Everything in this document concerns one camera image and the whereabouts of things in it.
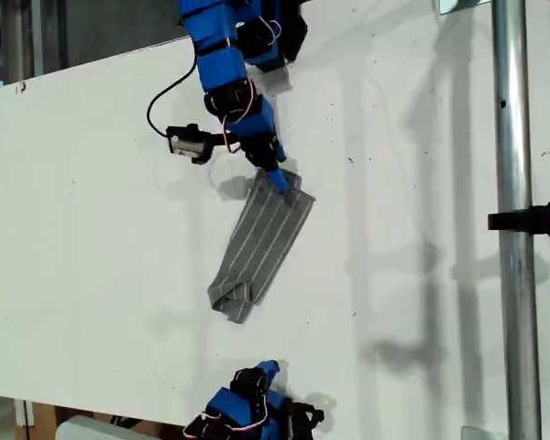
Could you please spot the black camera stalk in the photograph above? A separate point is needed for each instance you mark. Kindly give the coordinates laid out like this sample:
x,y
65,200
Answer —
x,y
222,139

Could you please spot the white table bracket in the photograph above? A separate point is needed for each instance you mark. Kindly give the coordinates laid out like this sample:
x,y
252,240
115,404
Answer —
x,y
23,412

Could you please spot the steel post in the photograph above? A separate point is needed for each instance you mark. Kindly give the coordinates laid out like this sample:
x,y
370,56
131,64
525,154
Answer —
x,y
513,137

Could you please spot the wooden table support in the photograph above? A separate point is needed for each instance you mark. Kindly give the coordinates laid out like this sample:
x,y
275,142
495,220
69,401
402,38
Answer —
x,y
43,421

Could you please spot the grey striped towel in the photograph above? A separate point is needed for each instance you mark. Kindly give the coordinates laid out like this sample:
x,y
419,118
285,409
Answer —
x,y
266,238

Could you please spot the small metal table bracket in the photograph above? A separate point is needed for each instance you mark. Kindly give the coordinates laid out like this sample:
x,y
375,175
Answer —
x,y
20,87

